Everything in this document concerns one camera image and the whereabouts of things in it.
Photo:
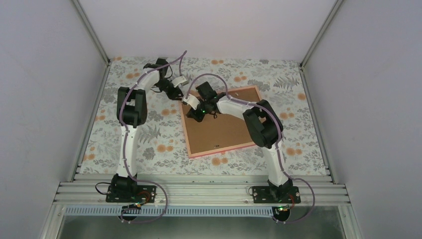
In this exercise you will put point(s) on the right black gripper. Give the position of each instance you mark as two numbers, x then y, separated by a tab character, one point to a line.
192	113

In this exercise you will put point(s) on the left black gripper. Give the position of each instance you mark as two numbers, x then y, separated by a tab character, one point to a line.
174	94

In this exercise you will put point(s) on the brown cardboard backing board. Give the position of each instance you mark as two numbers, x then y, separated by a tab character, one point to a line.
221	128

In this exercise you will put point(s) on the pink wooden picture frame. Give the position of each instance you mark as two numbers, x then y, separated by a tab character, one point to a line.
197	155

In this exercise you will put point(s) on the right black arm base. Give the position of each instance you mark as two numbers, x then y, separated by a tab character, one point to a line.
285	198

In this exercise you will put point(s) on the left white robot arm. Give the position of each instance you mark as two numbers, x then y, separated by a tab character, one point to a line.
131	113

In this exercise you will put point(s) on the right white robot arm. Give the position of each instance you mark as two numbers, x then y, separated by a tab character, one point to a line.
264	128

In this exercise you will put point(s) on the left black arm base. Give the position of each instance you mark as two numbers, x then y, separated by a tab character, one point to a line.
134	198

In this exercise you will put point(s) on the floral patterned table mat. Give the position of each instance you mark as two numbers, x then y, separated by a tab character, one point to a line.
162	147

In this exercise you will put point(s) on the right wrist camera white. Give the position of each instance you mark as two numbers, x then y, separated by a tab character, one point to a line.
191	100

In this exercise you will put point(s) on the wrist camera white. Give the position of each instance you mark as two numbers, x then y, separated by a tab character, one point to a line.
191	100
180	81

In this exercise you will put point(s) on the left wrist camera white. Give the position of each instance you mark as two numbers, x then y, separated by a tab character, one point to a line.
180	81

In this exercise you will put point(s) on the aluminium mounting rail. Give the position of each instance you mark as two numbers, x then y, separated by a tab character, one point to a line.
202	190

